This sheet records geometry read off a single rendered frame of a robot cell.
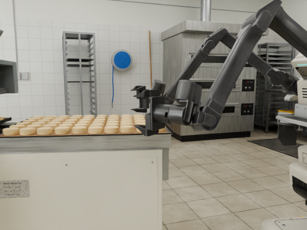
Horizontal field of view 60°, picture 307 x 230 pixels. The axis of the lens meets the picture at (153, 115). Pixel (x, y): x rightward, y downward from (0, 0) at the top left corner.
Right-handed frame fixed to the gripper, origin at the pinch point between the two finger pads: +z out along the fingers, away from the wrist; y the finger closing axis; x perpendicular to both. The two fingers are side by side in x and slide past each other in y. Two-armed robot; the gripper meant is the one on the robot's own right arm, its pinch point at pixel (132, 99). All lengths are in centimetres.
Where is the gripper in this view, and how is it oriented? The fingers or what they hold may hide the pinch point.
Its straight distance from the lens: 135.4
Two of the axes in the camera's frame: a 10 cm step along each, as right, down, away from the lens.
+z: -6.3, 1.1, -7.7
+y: -0.2, -9.9, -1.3
